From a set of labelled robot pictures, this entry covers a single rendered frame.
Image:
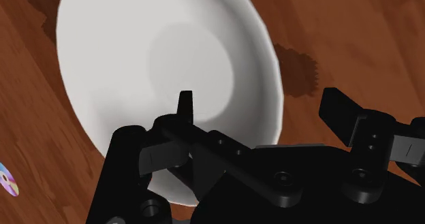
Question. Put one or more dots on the white bowl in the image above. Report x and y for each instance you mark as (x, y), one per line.
(159, 74)

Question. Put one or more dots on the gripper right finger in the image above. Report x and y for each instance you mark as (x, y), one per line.
(368, 147)

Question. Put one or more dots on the iridescent compact disc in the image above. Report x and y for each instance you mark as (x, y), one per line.
(8, 180)

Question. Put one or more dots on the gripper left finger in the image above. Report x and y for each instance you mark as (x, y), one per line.
(212, 150)

